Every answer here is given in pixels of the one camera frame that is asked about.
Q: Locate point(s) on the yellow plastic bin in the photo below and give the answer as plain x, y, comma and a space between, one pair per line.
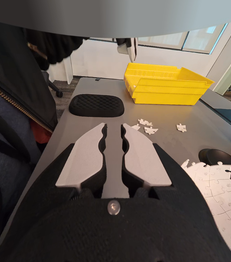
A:
164, 94

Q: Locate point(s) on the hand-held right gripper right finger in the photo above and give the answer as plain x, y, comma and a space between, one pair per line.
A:
144, 161

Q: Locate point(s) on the single white jigsaw piece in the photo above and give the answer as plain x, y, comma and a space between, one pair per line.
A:
150, 130
135, 127
145, 122
181, 128

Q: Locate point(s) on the black ball stand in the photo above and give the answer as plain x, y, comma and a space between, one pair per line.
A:
222, 157

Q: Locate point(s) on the partly built puzzle ball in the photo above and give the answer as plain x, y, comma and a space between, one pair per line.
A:
220, 204

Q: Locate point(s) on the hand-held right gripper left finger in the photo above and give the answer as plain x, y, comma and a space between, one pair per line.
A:
82, 161

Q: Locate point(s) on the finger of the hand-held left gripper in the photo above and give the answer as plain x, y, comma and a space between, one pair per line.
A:
132, 49

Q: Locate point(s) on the large window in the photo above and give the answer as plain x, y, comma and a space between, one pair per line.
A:
164, 41

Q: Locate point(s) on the black chair base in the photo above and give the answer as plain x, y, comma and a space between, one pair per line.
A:
55, 88

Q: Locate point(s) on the person's jacketed torso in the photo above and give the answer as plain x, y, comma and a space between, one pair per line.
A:
8, 81

